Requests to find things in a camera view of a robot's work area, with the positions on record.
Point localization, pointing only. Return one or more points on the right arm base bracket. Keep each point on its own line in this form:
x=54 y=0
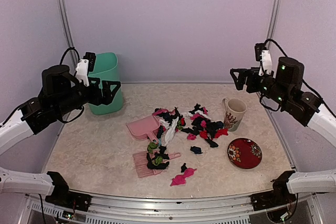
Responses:
x=273 y=192

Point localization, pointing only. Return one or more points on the green paper scrap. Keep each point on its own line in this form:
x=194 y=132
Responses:
x=151 y=147

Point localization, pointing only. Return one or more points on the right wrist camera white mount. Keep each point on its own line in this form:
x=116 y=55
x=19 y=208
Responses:
x=263 y=56

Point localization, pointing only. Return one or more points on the magenta paper scrap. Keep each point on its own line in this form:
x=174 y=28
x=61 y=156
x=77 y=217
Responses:
x=181 y=179

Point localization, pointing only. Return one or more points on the aluminium front rail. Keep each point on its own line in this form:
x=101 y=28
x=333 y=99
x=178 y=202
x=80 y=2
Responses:
x=117 y=209

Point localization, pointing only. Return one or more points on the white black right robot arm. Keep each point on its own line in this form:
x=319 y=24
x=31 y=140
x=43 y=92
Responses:
x=305 y=107

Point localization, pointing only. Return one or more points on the pink plastic dustpan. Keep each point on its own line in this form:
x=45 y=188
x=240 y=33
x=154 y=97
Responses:
x=145 y=128

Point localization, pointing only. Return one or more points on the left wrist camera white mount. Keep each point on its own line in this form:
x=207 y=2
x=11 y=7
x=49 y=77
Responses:
x=84 y=67

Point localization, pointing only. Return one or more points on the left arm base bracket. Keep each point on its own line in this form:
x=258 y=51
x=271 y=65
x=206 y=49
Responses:
x=62 y=196

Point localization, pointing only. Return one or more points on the right aluminium frame post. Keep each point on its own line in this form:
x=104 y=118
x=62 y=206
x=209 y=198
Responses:
x=273 y=19

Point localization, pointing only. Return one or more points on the floral ceramic mug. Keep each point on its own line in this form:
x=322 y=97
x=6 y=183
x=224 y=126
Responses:
x=234 y=111

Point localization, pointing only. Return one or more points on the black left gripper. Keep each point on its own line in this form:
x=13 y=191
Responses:
x=106 y=97

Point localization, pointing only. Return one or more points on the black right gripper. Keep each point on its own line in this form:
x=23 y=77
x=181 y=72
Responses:
x=252 y=86

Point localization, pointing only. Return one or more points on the dark blue paper scrap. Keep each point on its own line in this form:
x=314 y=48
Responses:
x=196 y=150

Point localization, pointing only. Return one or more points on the left aluminium frame post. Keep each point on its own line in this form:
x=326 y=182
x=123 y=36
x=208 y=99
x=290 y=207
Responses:
x=65 y=22

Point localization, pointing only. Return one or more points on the small black paper scrap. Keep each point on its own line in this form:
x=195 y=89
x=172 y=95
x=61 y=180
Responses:
x=183 y=168

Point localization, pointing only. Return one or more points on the red paper scrap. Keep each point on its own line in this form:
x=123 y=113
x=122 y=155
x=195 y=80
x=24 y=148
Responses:
x=221 y=132

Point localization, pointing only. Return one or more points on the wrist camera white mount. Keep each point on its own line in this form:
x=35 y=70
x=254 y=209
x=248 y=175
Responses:
x=84 y=67
x=263 y=56

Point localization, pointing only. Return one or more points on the green plastic waste bin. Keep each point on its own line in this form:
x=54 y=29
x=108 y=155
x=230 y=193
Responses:
x=107 y=71

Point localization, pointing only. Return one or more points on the aluminium frame post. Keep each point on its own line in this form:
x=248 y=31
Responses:
x=273 y=19
x=65 y=22

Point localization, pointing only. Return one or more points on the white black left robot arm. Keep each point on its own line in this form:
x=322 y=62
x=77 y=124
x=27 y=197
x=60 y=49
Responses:
x=61 y=93

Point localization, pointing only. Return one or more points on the red floral plate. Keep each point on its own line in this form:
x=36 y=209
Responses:
x=244 y=153

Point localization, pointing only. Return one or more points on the pink plastic hand brush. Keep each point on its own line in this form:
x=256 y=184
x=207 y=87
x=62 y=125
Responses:
x=150 y=164

